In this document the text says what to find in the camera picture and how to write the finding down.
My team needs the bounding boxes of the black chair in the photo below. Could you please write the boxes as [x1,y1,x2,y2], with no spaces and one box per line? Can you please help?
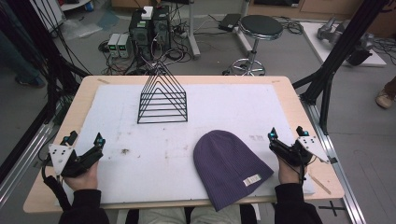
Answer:
[123,203,259,224]

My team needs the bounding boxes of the person's legs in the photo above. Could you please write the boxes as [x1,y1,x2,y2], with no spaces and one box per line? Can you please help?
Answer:
[137,203,243,224]

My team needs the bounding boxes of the grey bench power supply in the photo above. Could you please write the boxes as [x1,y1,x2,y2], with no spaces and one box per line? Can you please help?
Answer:
[118,33,133,59]
[107,33,121,59]

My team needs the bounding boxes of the white floor board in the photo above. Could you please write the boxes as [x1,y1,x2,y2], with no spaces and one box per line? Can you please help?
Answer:
[300,21,388,68]

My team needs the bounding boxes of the tangle of black floor cables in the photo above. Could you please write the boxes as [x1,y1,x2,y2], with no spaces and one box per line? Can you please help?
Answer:
[98,18,200,77]

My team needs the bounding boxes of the black metal frame stand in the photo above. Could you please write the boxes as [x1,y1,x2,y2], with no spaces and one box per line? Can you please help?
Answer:
[0,0,92,185]
[291,0,390,135]

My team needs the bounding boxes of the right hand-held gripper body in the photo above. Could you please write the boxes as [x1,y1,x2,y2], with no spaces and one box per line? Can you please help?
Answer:
[268,135,331,168]

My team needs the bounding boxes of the clear plastic sheet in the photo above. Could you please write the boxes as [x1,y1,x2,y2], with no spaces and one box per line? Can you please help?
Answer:
[59,19,105,41]

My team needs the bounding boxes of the black round stool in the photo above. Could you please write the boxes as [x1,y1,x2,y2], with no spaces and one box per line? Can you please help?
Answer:
[229,14,285,77]

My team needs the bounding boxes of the grey robot device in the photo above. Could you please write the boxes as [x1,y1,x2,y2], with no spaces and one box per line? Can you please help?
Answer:
[317,16,375,67]

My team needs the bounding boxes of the aluminium rail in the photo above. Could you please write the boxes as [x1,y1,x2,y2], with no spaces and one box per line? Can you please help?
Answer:
[301,98,368,224]
[0,119,61,208]

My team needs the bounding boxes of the wooden stick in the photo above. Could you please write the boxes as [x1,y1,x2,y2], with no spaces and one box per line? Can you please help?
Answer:
[307,173,332,196]

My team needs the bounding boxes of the person's right hand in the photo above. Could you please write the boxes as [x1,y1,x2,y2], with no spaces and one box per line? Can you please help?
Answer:
[277,155,308,186]

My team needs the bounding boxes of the grey metal table leg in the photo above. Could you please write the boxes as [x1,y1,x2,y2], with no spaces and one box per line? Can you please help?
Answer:
[186,0,202,61]
[233,0,254,54]

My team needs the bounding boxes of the purple knitted beanie hat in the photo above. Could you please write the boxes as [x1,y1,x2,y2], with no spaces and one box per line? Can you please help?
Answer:
[192,129,276,213]

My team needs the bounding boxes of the black wire triangular rack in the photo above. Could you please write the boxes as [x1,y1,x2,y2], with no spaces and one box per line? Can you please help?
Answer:
[136,60,189,125]

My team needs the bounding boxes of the white box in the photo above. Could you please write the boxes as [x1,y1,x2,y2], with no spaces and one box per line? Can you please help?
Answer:
[141,6,154,21]

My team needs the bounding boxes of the coiled black cables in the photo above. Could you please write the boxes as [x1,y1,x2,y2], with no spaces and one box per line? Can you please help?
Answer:
[271,15,305,35]

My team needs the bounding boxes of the person's left hand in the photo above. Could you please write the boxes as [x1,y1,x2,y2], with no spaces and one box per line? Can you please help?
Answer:
[63,161,99,192]

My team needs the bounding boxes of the black power adapter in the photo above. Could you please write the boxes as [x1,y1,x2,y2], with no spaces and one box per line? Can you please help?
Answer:
[218,13,243,33]

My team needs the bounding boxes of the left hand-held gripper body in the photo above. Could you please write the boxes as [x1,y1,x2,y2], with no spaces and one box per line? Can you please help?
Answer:
[48,143,104,179]

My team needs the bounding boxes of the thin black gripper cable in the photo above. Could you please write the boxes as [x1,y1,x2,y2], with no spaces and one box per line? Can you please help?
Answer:
[277,154,309,185]

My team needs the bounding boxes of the black computer tower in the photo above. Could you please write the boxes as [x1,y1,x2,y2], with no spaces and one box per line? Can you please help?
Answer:
[151,5,172,53]
[128,9,154,61]

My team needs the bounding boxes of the white foam mat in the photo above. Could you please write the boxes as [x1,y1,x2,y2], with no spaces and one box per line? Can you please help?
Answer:
[55,83,316,207]

